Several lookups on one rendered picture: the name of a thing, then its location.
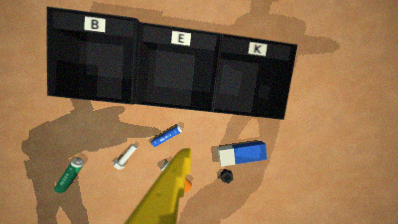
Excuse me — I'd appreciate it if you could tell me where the black three-compartment bin rack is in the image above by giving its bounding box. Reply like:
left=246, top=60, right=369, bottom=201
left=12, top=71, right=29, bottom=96
left=47, top=7, right=298, bottom=120

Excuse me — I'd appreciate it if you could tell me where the green aa battery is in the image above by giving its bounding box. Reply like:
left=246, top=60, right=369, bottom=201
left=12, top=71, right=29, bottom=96
left=54, top=158, right=84, bottom=193

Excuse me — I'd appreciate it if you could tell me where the grey hex bolt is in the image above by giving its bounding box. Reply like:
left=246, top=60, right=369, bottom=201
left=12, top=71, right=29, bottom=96
left=114, top=145, right=137, bottom=170

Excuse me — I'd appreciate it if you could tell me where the blue and white eraser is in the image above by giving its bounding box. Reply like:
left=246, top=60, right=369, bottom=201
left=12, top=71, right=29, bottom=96
left=217, top=141, right=267, bottom=166

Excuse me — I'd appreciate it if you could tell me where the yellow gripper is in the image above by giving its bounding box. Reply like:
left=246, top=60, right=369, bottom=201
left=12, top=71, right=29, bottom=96
left=124, top=148, right=191, bottom=224

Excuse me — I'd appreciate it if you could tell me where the blue aaa battery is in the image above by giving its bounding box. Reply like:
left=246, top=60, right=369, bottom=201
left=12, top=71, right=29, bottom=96
left=151, top=125, right=182, bottom=147

